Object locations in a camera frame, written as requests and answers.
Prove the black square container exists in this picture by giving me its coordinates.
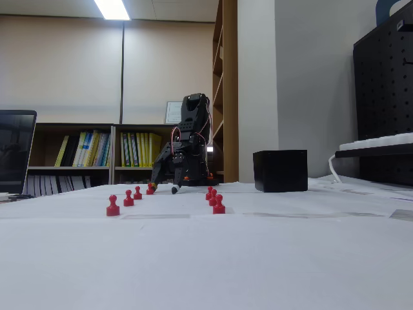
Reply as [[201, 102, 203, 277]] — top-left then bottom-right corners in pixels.
[[252, 149, 308, 193]]

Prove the yellow green binder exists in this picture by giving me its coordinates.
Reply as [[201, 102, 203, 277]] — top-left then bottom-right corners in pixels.
[[127, 132, 140, 168], [120, 132, 131, 168]]

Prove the framed white notice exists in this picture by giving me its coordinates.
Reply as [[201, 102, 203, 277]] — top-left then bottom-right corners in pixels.
[[165, 101, 184, 125]]

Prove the low wooden bookshelf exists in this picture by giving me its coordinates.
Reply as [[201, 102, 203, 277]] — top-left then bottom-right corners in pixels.
[[111, 123, 190, 185], [27, 122, 114, 196]]

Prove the light blue book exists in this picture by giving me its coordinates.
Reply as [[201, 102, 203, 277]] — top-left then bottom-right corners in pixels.
[[95, 132, 112, 168]]

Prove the tall wooden bookshelf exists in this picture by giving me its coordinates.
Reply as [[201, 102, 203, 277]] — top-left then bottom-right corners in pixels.
[[212, 0, 239, 184]]

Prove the white yellow book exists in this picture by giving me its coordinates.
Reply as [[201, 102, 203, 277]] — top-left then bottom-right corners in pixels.
[[73, 131, 93, 168]]

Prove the white paper table cover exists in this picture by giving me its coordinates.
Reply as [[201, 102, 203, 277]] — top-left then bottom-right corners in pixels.
[[0, 182, 413, 310]]

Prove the black binder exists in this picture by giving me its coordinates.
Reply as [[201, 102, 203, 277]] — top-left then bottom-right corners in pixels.
[[61, 134, 81, 168]]

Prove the thin yellow book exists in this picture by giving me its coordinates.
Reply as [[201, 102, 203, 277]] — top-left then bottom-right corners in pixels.
[[54, 134, 70, 168]]

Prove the white grey volumes row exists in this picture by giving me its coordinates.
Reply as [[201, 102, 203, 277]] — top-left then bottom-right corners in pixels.
[[27, 175, 93, 197]]

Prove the black laptop screen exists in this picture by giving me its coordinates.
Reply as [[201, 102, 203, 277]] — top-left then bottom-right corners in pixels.
[[0, 109, 37, 195]]

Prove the ceiling light panel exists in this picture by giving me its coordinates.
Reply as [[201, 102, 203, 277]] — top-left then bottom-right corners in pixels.
[[93, 0, 132, 21]]

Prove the white power strip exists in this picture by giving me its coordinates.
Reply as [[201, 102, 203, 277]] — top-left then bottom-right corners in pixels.
[[338, 132, 413, 152]]

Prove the black perforated pegboard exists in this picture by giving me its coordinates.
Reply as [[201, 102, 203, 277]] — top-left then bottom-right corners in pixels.
[[352, 9, 413, 187]]

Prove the blue chair backrest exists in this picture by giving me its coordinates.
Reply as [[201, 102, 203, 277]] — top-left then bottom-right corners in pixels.
[[375, 0, 413, 27]]

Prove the black wall conduit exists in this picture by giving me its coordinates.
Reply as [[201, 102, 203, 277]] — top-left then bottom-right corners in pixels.
[[119, 19, 126, 125]]

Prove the white power cable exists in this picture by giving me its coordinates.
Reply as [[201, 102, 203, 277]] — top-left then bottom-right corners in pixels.
[[328, 154, 343, 184]]

